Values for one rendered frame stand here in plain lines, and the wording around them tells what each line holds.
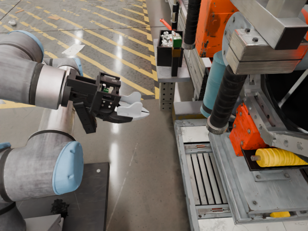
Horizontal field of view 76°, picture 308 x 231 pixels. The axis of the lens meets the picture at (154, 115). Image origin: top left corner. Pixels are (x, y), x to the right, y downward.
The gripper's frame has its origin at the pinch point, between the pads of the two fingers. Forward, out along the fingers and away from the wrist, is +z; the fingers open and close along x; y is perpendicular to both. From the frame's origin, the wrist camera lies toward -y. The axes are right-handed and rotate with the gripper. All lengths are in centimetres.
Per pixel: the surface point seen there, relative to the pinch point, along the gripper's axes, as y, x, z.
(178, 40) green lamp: 5.8, 44.9, 19.7
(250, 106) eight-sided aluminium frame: 7.8, 6.8, 37.7
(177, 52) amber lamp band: 1, 45, 22
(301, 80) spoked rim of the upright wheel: 23.0, 4.1, 41.2
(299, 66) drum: 27.3, -2.2, 27.1
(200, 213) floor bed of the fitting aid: -46, -11, 48
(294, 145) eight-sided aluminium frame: 13.9, -14.3, 32.2
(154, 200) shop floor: -61, 1, 32
